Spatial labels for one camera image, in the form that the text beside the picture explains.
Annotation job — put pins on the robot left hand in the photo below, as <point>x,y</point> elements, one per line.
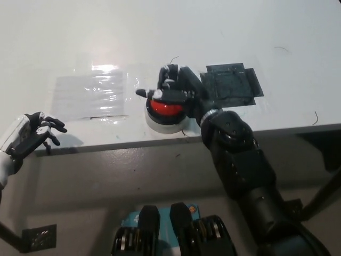
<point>32,134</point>

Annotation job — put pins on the clear plastic sheet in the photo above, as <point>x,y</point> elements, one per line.
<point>90,96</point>

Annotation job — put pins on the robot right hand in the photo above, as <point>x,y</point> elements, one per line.
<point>177,89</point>

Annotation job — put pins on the black tape patch on desk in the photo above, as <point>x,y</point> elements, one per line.
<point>234,84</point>

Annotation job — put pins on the black desk leg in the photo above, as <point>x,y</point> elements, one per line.
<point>322,194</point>
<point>9,234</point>

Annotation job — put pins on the red dome push button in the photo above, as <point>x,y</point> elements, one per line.
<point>165,117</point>

